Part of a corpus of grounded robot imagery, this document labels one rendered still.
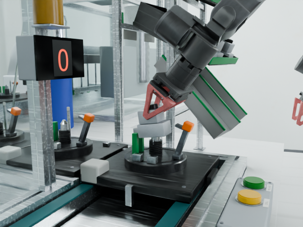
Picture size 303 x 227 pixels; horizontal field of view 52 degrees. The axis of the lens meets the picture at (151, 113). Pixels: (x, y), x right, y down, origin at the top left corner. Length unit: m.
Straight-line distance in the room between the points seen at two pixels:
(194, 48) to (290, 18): 3.63
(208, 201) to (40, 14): 0.42
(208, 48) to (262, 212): 0.31
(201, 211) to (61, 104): 1.14
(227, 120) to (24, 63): 0.64
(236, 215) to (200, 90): 0.55
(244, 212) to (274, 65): 3.69
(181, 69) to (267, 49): 3.57
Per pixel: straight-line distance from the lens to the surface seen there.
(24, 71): 0.54
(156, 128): 0.67
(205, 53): 0.62
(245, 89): 4.17
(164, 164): 0.65
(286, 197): 0.88
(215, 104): 0.99
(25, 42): 0.53
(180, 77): 0.63
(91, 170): 0.66
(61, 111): 1.57
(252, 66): 4.16
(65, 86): 1.56
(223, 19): 0.61
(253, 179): 0.65
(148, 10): 0.95
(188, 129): 0.66
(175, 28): 0.63
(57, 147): 0.78
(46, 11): 0.56
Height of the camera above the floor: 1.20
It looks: 10 degrees down
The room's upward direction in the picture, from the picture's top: straight up
